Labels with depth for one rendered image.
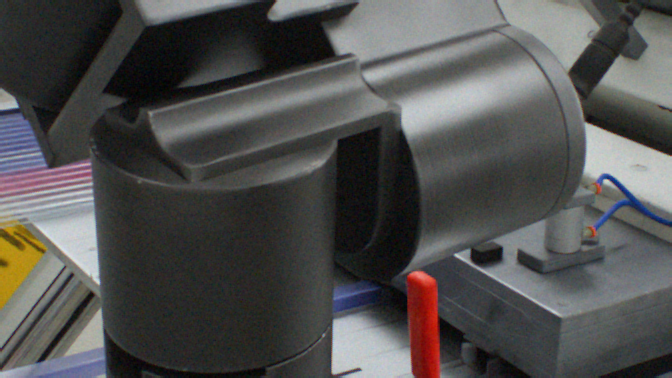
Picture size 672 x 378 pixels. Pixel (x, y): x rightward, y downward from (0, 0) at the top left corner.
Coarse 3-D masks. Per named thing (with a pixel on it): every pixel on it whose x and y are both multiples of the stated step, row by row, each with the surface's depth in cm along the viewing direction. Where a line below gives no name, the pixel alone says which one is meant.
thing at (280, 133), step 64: (320, 64) 31; (128, 128) 29; (192, 128) 29; (256, 128) 29; (320, 128) 29; (384, 128) 30; (128, 192) 28; (192, 192) 27; (256, 192) 28; (320, 192) 29; (384, 192) 31; (128, 256) 29; (192, 256) 28; (256, 256) 28; (320, 256) 30; (128, 320) 30; (192, 320) 29; (256, 320) 29; (320, 320) 31
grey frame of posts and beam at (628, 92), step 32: (512, 0) 108; (544, 0) 106; (576, 0) 103; (544, 32) 104; (576, 32) 101; (640, 32) 97; (640, 64) 95; (608, 96) 99; (640, 96) 94; (640, 128) 101; (64, 288) 132; (32, 320) 132; (64, 320) 131; (32, 352) 130; (64, 352) 132
